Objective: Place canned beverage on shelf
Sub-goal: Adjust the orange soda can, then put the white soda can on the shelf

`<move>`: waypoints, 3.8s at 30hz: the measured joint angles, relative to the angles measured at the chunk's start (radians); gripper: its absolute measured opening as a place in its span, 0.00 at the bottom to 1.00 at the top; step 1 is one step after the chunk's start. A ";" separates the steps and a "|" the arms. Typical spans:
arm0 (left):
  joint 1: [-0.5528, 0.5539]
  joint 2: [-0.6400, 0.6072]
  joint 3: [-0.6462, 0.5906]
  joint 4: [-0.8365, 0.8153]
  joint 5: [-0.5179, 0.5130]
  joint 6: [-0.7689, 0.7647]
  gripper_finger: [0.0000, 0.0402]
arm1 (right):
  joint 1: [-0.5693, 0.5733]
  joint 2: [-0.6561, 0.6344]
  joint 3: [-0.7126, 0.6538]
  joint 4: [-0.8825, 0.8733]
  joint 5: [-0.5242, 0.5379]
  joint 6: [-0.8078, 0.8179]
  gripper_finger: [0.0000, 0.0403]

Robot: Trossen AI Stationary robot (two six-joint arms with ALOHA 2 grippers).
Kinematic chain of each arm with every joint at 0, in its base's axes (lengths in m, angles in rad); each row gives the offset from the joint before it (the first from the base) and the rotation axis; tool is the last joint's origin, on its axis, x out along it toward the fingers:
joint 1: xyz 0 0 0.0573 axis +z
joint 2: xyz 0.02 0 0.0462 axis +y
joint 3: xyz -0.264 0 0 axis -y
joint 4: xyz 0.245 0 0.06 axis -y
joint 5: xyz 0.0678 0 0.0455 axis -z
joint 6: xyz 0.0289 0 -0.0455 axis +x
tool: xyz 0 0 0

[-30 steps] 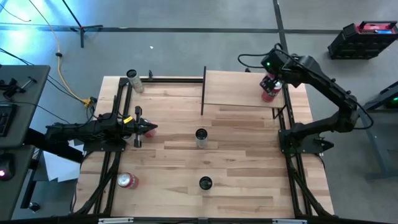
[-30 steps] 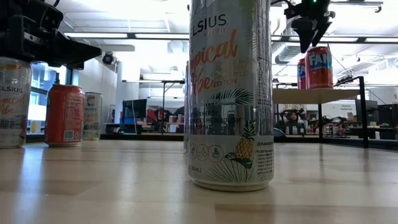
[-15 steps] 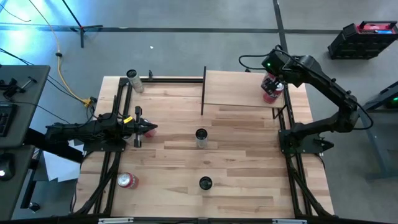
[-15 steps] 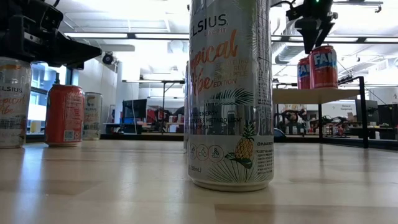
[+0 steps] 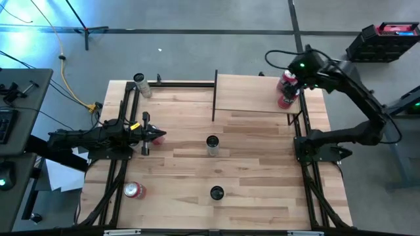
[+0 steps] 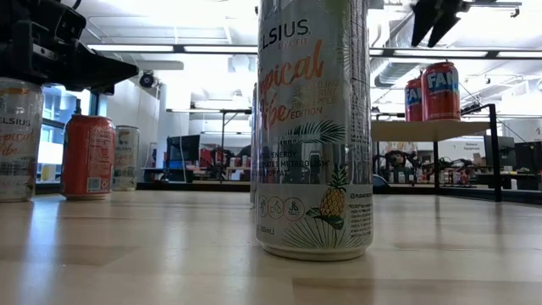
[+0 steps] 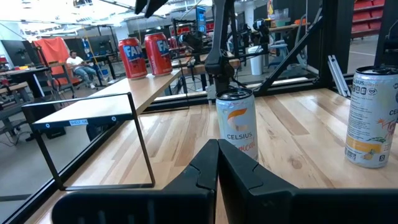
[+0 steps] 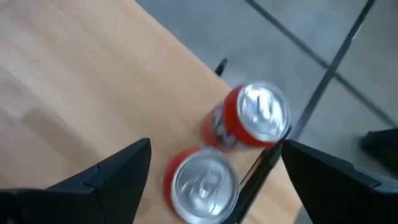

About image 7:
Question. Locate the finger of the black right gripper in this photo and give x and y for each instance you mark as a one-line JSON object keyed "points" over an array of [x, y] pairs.
{"points": [[155, 6], [140, 5]]}

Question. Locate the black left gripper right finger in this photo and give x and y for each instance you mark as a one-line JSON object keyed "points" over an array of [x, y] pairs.
{"points": [[280, 208]]}

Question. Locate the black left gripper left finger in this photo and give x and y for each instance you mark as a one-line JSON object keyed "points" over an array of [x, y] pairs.
{"points": [[155, 208]]}

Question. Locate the red Fanta soda can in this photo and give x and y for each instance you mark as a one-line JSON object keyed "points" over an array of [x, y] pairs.
{"points": [[158, 53], [133, 57]]}

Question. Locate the white Celsius drink can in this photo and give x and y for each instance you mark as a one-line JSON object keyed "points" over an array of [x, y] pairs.
{"points": [[370, 124], [236, 124]]}

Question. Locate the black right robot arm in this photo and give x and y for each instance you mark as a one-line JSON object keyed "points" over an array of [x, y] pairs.
{"points": [[219, 46]]}

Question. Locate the person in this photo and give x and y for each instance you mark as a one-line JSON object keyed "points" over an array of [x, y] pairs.
{"points": [[77, 62]]}

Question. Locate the orange fabric cover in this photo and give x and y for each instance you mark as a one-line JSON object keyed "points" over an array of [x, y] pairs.
{"points": [[53, 49]]}

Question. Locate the white trash bin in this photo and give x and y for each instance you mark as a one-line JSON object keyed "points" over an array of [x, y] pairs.
{"points": [[256, 62]]}

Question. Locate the silver aluminium extrusion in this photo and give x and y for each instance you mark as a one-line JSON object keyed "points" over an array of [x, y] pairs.
{"points": [[337, 74]]}

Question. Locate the red storage rack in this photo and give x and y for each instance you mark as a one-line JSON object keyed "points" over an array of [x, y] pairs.
{"points": [[367, 15]]}

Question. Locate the black aluminium rig frame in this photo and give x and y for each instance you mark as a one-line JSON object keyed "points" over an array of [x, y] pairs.
{"points": [[335, 46]]}

